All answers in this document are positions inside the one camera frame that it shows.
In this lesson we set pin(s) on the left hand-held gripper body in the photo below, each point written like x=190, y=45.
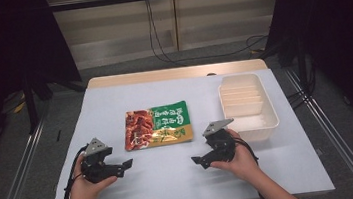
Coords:
x=95, y=162

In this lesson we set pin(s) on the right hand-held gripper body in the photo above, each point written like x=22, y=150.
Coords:
x=218, y=145

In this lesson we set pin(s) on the green and red food packet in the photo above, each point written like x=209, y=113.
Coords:
x=156, y=125

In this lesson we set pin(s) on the white plastic container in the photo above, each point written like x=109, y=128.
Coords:
x=247, y=106

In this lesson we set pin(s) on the person's left hand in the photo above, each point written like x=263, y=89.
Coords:
x=89, y=186

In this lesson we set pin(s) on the person's right hand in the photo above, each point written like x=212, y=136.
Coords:
x=240, y=159

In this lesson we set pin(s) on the white table cover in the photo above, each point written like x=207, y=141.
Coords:
x=186, y=175

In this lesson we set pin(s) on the black metal stand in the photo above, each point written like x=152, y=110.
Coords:
x=301, y=65
x=31, y=106

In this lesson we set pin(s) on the black curtain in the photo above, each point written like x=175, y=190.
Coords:
x=340, y=27
x=7, y=48

